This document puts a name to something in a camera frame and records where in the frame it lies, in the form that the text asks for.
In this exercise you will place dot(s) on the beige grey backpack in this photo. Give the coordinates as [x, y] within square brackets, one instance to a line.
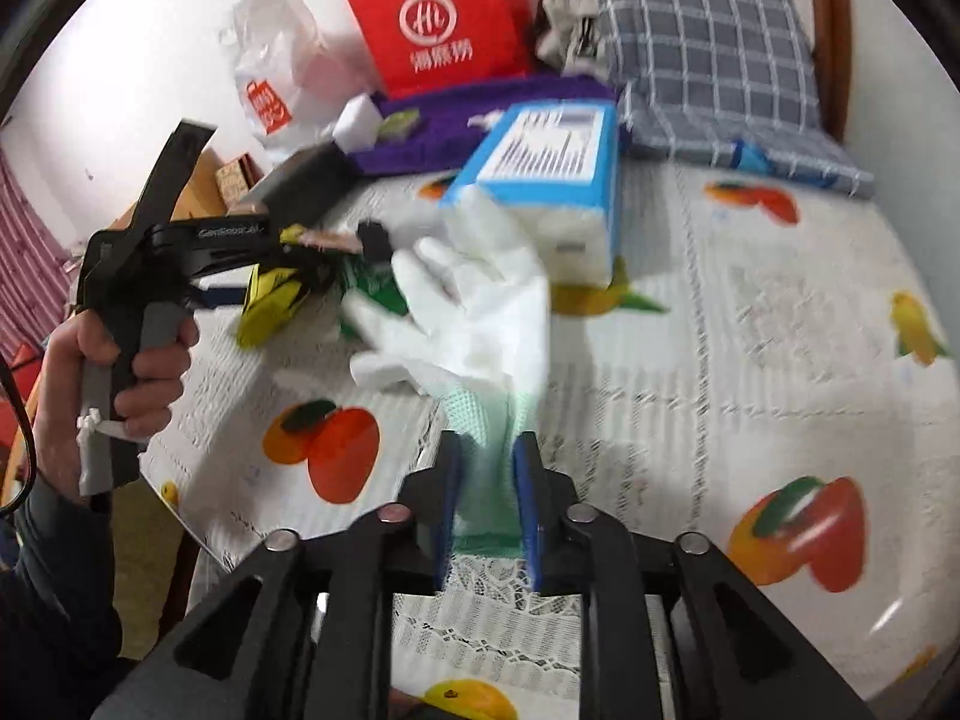
[568, 40]

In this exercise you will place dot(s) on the green snack packet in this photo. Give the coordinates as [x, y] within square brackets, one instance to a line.
[375, 280]

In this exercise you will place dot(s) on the green tissue pack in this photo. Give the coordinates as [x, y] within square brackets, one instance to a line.
[399, 126]

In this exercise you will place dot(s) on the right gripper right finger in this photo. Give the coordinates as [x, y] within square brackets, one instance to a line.
[668, 628]

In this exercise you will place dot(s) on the grey checked cushion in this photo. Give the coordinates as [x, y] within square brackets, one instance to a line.
[724, 83]

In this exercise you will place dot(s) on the red Haidilao paper bag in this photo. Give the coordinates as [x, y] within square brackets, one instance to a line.
[418, 46]

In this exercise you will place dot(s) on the white work gloves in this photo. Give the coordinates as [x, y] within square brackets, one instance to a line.
[476, 338]

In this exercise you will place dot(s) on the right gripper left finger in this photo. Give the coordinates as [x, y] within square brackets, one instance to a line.
[303, 627]

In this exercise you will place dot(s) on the wooden nightstand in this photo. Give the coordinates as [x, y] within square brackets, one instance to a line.
[201, 196]

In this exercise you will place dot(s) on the white Miniso plastic bag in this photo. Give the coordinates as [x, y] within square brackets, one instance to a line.
[291, 85]

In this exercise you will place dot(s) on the dark gold tin box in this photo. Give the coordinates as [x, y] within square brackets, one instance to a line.
[302, 189]

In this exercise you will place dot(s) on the person's left hand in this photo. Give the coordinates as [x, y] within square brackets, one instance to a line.
[145, 408]

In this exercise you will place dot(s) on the patterned notebook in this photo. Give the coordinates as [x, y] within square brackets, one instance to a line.
[236, 178]

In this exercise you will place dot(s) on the blue tissue box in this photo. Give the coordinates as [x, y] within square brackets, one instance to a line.
[555, 165]

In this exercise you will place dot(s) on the brown wooden door frame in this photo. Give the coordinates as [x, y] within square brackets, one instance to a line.
[833, 59]

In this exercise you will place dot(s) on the fruit print tablecloth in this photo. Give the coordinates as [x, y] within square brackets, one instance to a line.
[764, 400]

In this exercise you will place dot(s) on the purple towel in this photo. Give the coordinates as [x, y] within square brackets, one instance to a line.
[443, 139]

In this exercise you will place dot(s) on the yellow Adidas pouch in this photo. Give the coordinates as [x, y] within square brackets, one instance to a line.
[273, 297]

